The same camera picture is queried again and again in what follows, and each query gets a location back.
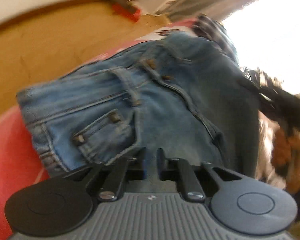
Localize operator right hand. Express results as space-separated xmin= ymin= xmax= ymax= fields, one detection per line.
xmin=271 ymin=128 xmax=300 ymax=194

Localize blue denim jeans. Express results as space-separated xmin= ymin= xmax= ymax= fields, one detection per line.
xmin=17 ymin=31 xmax=259 ymax=177

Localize pink floral bed blanket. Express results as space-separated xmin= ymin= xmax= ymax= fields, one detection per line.
xmin=0 ymin=18 xmax=198 ymax=240

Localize plaid checkered garment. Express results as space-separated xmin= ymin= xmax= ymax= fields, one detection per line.
xmin=191 ymin=14 xmax=238 ymax=64

